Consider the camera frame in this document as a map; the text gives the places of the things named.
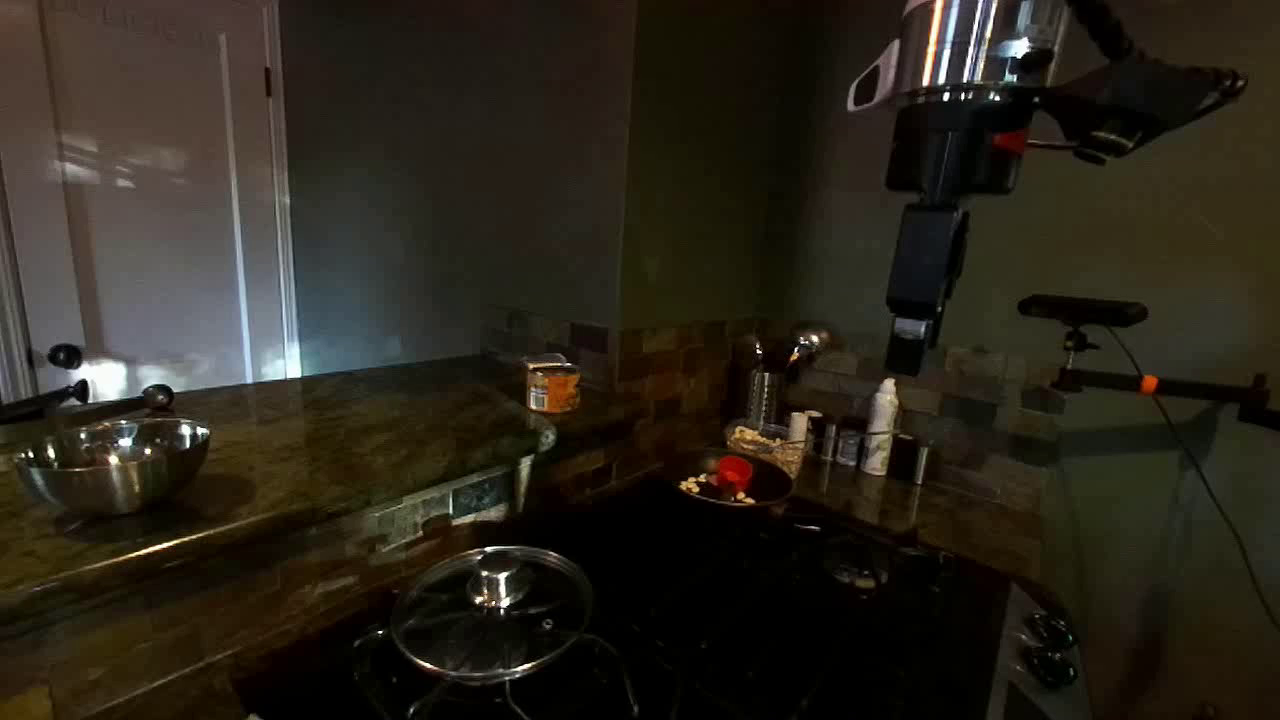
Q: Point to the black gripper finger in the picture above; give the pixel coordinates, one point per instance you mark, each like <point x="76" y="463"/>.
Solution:
<point x="911" y="345"/>

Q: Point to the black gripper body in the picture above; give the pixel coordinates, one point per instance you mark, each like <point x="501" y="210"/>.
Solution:
<point x="954" y="147"/>

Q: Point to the metal utensil holder with ladle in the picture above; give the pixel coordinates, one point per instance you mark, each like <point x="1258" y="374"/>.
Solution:
<point x="764" y="385"/>

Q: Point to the black stove top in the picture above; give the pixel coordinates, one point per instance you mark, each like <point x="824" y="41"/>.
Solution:
<point x="801" y="612"/>

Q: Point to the black stove knob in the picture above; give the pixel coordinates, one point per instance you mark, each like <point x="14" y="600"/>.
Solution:
<point x="1050" y="668"/>
<point x="1052" y="630"/>

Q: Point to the dark cooking pot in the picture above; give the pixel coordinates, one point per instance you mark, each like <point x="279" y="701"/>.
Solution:
<point x="586" y="687"/>

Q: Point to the glass pot lid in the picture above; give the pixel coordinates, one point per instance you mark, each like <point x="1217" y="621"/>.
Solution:
<point x="491" y="618"/>

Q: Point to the white plastic bottle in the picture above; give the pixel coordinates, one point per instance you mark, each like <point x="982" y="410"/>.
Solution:
<point x="882" y="433"/>

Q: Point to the small dark jar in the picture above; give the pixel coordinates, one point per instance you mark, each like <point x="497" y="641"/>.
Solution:
<point x="911" y="463"/>
<point x="841" y="443"/>

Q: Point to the small white shaker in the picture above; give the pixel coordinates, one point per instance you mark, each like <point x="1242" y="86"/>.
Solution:
<point x="798" y="426"/>

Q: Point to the dark shallow bowl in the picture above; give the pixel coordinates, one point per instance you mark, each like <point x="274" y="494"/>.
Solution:
<point x="762" y="485"/>

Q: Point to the red round object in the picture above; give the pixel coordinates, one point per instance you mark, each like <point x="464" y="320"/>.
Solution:
<point x="733" y="473"/>

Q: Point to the small orange box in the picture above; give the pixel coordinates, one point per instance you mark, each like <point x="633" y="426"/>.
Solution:
<point x="554" y="385"/>

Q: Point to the white door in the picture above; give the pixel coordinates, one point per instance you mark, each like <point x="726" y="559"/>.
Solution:
<point x="146" y="186"/>

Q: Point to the stainless steel mixing bowl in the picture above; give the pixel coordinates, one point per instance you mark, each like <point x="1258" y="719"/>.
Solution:
<point x="115" y="464"/>

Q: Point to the black camera on stand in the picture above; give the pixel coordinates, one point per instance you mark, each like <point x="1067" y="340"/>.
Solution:
<point x="1083" y="308"/>

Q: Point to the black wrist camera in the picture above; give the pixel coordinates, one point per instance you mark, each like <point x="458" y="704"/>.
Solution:
<point x="1147" y="103"/>

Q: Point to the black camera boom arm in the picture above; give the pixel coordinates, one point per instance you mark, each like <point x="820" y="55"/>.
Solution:
<point x="1174" y="385"/>

